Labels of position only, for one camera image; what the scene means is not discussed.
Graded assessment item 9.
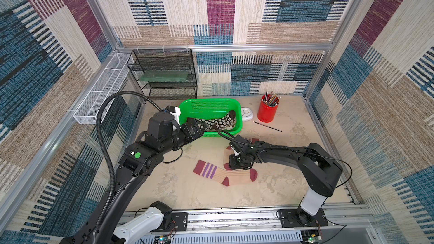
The red pencil cup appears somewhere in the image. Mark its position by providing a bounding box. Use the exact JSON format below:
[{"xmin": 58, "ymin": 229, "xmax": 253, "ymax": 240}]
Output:
[{"xmin": 257, "ymin": 91, "xmax": 280, "ymax": 123}]

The black wire mesh shelf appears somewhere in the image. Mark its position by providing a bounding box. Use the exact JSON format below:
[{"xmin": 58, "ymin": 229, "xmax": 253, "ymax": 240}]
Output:
[{"xmin": 127, "ymin": 49, "xmax": 198, "ymax": 100}]

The green plastic basket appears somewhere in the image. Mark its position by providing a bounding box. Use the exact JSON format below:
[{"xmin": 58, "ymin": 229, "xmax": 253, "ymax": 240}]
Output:
[{"xmin": 179, "ymin": 98, "xmax": 243, "ymax": 136}]

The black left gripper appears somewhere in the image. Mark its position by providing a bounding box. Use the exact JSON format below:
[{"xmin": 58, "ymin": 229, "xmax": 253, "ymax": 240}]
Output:
[{"xmin": 160, "ymin": 118, "xmax": 208, "ymax": 156}]

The dark floral pattern sock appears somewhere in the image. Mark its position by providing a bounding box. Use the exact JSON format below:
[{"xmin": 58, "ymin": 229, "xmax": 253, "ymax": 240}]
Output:
[{"xmin": 195, "ymin": 110, "xmax": 236, "ymax": 132}]

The pink purple striped sock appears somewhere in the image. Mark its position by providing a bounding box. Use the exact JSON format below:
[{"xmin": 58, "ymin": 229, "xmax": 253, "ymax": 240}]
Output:
[
  {"xmin": 223, "ymin": 138, "xmax": 259, "ymax": 171},
  {"xmin": 193, "ymin": 160, "xmax": 258, "ymax": 186}
]

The loose pencil on table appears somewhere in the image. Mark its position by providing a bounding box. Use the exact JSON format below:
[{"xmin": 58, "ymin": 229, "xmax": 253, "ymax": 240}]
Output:
[{"xmin": 252, "ymin": 121, "xmax": 283, "ymax": 132}]

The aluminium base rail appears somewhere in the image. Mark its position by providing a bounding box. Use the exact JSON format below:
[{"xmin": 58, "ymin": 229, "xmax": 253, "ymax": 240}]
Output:
[{"xmin": 127, "ymin": 203, "xmax": 386, "ymax": 244}]

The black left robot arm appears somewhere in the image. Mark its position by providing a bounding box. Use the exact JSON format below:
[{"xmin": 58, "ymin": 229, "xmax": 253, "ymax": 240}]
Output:
[{"xmin": 61, "ymin": 112, "xmax": 206, "ymax": 244}]

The white wire wall basket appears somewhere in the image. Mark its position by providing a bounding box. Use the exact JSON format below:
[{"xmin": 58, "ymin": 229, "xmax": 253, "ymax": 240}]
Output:
[{"xmin": 73, "ymin": 54, "xmax": 130, "ymax": 125}]

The green glass plate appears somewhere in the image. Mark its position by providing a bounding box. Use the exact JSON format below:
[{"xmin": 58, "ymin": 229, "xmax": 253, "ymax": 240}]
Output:
[{"xmin": 138, "ymin": 71, "xmax": 190, "ymax": 82}]

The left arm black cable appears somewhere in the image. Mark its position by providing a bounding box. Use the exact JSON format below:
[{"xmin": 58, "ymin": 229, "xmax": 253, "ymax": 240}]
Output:
[{"xmin": 95, "ymin": 90, "xmax": 163, "ymax": 224}]

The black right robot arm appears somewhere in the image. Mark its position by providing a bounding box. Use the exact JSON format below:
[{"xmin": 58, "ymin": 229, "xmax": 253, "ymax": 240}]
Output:
[{"xmin": 229, "ymin": 136, "xmax": 343, "ymax": 228}]

